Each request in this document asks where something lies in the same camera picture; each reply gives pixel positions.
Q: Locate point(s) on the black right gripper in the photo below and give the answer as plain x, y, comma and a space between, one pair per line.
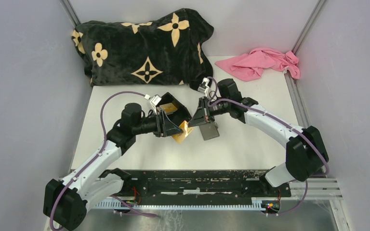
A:
203, 114

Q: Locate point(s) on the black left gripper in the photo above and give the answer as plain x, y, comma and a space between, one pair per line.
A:
164, 126

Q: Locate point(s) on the orange credit card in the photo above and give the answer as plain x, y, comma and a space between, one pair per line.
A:
185, 131

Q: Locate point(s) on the black plastic card box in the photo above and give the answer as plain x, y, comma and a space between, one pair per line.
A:
181, 114

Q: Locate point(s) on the grey leather card holder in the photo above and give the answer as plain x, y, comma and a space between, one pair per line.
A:
209, 131

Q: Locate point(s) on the stack of cards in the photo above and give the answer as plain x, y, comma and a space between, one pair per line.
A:
168, 108

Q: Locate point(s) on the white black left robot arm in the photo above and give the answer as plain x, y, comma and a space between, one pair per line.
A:
67, 201

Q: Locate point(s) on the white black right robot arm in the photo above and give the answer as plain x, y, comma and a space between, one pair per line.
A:
306, 155

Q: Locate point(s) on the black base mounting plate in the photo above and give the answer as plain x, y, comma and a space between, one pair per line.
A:
198, 187

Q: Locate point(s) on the black floral plush blanket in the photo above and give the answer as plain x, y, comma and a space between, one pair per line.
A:
167, 51

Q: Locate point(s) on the pink cloth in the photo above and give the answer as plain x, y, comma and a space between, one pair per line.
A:
250, 66

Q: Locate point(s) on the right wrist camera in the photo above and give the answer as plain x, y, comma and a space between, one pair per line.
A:
204, 87

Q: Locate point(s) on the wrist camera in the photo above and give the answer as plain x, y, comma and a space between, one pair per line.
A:
204, 87
154, 101

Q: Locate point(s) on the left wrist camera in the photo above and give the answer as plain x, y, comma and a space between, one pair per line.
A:
154, 101

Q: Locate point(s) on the slotted grey cable duct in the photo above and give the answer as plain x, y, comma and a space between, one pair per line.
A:
115, 204

